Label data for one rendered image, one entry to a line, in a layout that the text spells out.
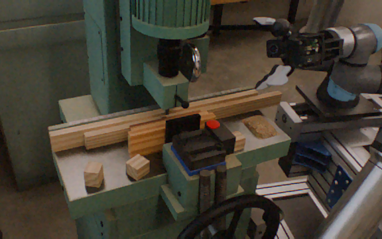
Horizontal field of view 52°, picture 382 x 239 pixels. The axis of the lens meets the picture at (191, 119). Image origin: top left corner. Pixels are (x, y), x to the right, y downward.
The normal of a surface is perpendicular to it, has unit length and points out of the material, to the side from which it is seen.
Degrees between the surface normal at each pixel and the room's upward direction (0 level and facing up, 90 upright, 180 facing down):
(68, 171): 0
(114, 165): 0
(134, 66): 90
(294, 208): 0
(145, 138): 90
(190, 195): 90
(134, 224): 90
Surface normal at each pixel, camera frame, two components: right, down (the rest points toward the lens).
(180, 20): 0.26, 0.56
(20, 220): 0.07, -0.82
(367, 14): -0.87, 0.23
